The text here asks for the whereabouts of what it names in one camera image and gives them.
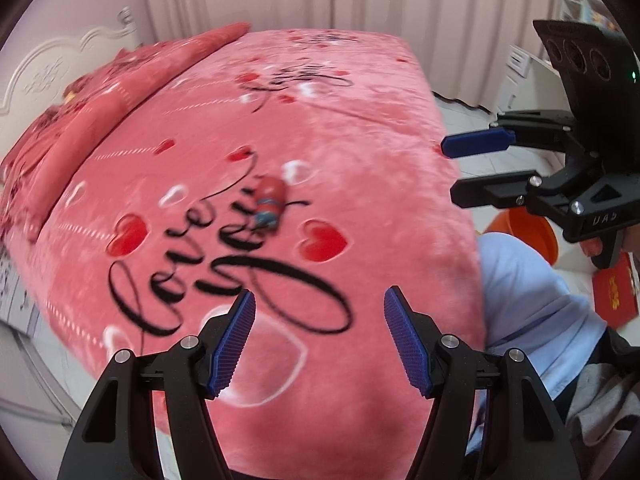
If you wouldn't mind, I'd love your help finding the orange plastic bin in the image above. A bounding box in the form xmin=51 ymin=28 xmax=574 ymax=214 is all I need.
xmin=487 ymin=207 xmax=558 ymax=267

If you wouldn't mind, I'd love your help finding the red can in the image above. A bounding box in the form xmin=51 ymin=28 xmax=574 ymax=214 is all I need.
xmin=252 ymin=176 xmax=288 ymax=233

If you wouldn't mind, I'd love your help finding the red gold printed box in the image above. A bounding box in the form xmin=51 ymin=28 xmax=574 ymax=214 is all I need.
xmin=591 ymin=252 xmax=640 ymax=323

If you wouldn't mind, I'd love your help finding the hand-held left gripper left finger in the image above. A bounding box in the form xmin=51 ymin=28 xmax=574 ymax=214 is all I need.
xmin=57 ymin=288 xmax=257 ymax=480

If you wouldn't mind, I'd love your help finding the pink heart printed blanket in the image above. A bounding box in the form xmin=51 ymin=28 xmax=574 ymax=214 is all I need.
xmin=0 ymin=27 xmax=488 ymax=476

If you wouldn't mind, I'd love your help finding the white desk with drawers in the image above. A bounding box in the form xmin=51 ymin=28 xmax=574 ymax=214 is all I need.
xmin=505 ymin=42 xmax=566 ymax=92

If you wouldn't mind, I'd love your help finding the grey clothing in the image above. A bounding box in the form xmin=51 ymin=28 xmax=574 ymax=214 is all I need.
xmin=465 ymin=357 xmax=640 ymax=480

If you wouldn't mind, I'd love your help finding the white bed headboard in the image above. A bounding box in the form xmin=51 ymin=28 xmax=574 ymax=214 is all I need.
xmin=0 ymin=7 xmax=141 ymax=116

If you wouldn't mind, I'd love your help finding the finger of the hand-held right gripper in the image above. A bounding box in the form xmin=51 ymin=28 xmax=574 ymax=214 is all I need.
xmin=450 ymin=170 xmax=544 ymax=209
xmin=441 ymin=109 xmax=581 ymax=161

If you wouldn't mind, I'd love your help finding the person's right hand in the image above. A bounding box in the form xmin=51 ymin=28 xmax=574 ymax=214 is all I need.
xmin=580 ymin=226 xmax=640 ymax=261

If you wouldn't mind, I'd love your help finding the white bed side rail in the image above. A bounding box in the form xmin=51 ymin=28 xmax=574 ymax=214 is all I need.
xmin=0 ymin=242 xmax=101 ymax=433

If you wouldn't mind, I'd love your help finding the light blue clothing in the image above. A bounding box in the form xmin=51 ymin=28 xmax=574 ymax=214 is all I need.
xmin=475 ymin=232 xmax=608 ymax=406

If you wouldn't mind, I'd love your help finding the red patterned pillow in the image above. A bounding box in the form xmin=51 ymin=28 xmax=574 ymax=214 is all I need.
xmin=0 ymin=47 xmax=166 ymax=201

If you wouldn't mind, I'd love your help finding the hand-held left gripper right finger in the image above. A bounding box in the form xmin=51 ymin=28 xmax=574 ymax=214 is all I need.
xmin=383 ymin=286 xmax=581 ymax=480

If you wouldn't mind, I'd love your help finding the red bolster pillow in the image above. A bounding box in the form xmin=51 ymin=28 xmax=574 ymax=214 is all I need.
xmin=20 ymin=22 xmax=253 ymax=241

